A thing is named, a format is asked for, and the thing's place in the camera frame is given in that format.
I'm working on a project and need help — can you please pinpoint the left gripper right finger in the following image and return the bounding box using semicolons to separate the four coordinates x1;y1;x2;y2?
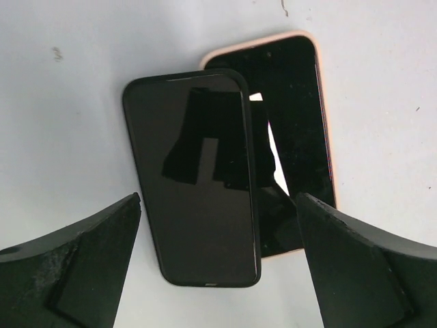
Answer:
296;194;436;327

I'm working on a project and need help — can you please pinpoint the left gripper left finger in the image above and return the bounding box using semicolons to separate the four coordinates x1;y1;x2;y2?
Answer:
1;193;141;327

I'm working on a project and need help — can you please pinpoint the phone in pink case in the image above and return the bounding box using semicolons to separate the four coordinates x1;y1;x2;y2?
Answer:
200;31;337;258

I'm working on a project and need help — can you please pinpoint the phone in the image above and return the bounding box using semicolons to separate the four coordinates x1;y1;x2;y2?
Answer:
122;69;261;288
200;31;337;258

